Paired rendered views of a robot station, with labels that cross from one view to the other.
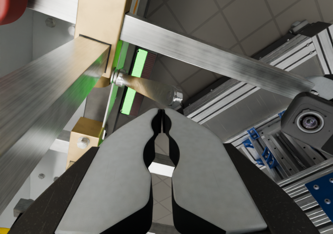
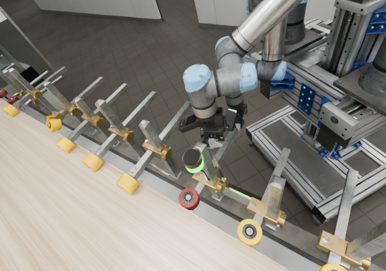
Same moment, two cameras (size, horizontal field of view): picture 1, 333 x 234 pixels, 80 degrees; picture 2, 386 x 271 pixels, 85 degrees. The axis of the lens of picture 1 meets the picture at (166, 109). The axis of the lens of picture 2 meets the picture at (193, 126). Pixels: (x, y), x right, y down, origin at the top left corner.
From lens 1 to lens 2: 76 cm
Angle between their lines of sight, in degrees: 60
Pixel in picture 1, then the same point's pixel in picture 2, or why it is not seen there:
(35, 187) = not seen: outside the picture
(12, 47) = not seen: hidden behind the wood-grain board
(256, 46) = (262, 162)
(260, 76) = (227, 139)
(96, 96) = (247, 216)
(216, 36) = (254, 186)
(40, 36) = not seen: hidden behind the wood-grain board
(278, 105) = (297, 140)
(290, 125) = (229, 128)
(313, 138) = (231, 124)
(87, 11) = (201, 179)
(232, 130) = (325, 167)
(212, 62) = (221, 151)
